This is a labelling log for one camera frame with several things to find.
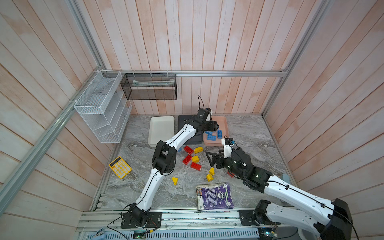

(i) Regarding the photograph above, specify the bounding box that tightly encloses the light blue device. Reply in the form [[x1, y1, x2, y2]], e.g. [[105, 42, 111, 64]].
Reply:
[[282, 174, 291, 184]]

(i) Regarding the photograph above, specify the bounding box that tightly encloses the purple book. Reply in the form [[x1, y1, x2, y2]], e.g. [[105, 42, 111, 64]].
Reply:
[[196, 183, 234, 211]]

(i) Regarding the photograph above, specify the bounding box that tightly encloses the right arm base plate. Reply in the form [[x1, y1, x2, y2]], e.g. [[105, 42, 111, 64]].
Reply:
[[238, 210, 276, 227]]

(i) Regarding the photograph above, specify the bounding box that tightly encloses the yellow sloped lego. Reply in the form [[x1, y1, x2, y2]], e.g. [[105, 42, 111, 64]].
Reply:
[[209, 167, 215, 175], [207, 174, 214, 182], [172, 177, 178, 185]]

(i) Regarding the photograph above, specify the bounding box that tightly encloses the red lego brick low centre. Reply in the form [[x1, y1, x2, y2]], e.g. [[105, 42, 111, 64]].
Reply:
[[191, 162, 202, 171]]

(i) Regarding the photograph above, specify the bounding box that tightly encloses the yellow curved lego brick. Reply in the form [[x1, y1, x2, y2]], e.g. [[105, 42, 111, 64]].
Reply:
[[194, 147, 204, 154]]

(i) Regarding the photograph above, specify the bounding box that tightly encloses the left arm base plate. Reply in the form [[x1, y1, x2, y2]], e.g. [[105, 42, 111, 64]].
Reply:
[[121, 212, 162, 229]]

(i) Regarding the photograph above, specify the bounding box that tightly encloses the white plastic tray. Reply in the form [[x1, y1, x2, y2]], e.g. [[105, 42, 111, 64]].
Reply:
[[148, 116, 175, 148]]

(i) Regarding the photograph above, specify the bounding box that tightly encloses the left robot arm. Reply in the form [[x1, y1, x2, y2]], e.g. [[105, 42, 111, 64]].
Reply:
[[122, 108, 219, 227]]

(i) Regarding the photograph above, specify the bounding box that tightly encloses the yellow sloped lego centre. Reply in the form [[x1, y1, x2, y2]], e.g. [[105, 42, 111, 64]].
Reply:
[[209, 167, 215, 175]]

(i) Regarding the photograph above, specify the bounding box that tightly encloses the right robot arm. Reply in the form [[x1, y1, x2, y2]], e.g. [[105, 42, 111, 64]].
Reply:
[[206, 146, 355, 240]]

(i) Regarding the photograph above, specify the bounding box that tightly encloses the yellow sloped lego lower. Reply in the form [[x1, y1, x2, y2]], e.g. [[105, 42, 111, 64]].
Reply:
[[207, 174, 214, 182]]

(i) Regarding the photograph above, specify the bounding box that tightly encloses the black wire mesh basket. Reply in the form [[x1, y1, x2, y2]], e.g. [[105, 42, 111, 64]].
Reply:
[[121, 73, 178, 101]]

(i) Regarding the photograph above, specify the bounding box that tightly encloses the yellow lego brick centre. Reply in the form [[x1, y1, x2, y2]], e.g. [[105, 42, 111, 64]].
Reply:
[[192, 156, 200, 163]]

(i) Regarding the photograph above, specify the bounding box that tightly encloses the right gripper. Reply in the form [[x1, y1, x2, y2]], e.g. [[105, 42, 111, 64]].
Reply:
[[206, 148, 244, 180]]

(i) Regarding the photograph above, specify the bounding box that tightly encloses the yellow calculator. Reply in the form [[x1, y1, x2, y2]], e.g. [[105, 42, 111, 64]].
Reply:
[[109, 157, 132, 179]]

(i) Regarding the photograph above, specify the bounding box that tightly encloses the pink plastic tray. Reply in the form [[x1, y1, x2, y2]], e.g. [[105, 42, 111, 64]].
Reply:
[[203, 116, 230, 147]]

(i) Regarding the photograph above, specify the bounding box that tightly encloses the red lego brick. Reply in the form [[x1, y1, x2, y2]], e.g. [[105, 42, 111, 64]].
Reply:
[[184, 146, 195, 155], [183, 155, 192, 166], [227, 171, 235, 178]]

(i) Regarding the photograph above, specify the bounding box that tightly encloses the white wire mesh shelf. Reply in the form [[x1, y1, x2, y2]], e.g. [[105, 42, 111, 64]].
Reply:
[[75, 70, 132, 144]]

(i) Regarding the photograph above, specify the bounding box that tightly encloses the yellow sloped lego bottom left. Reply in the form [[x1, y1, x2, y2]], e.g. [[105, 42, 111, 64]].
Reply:
[[172, 177, 178, 185]]

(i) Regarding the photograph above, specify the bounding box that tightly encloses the dark grey plastic tray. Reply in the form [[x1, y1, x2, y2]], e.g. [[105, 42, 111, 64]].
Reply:
[[178, 115, 203, 145]]

